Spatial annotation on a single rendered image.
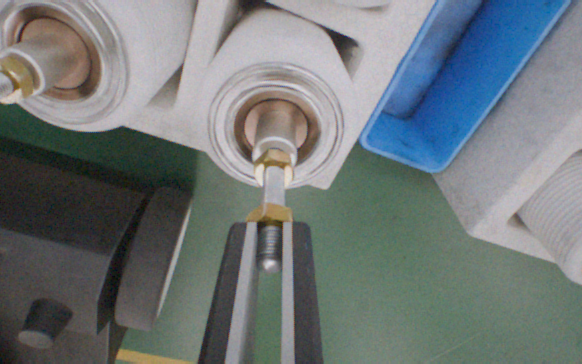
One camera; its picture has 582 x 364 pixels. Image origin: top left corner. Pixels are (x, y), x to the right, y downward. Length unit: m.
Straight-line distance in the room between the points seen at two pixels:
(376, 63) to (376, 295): 0.58
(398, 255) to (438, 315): 0.25
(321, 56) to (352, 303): 0.65
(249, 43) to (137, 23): 0.06
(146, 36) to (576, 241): 0.35
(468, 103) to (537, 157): 0.09
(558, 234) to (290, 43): 0.29
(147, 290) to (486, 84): 0.43
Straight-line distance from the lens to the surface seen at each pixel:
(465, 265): 0.75
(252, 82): 0.18
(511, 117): 0.40
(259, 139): 0.16
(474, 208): 0.39
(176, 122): 0.28
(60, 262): 0.44
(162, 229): 0.43
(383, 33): 0.25
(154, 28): 0.20
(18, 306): 0.50
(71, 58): 0.20
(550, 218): 0.37
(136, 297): 0.44
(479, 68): 0.41
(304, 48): 0.18
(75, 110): 0.21
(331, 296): 0.74
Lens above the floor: 0.42
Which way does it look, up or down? 54 degrees down
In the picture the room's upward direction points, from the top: 179 degrees clockwise
